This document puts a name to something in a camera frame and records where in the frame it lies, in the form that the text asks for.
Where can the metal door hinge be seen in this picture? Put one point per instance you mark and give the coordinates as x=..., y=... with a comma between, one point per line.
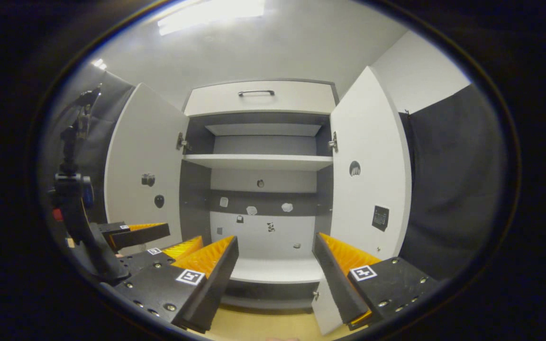
x=333, y=142
x=180, y=142
x=316, y=295

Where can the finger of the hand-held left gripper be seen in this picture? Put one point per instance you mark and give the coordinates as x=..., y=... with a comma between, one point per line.
x=140, y=259
x=135, y=237

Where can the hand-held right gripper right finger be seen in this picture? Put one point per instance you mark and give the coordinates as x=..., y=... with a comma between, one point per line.
x=339, y=284

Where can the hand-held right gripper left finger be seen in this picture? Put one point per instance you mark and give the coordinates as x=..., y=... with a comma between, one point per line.
x=213, y=293

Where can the white cabinet shelf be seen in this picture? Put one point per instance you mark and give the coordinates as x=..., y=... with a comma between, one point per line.
x=263, y=130
x=277, y=271
x=259, y=162

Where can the white cabinet door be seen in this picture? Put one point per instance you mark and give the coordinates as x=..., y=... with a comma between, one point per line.
x=372, y=151
x=145, y=142

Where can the ceiling light panel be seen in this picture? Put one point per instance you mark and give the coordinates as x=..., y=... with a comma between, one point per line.
x=211, y=12

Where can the white cabinet drawer front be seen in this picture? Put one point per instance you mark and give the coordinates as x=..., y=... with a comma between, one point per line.
x=301, y=99

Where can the small bright lamp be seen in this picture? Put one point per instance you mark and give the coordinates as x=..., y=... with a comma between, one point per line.
x=99, y=63

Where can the yellow foam floor mat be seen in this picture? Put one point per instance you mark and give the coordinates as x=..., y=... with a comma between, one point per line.
x=263, y=324

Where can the white double-door shoe cabinet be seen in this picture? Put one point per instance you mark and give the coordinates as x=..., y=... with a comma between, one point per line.
x=195, y=199

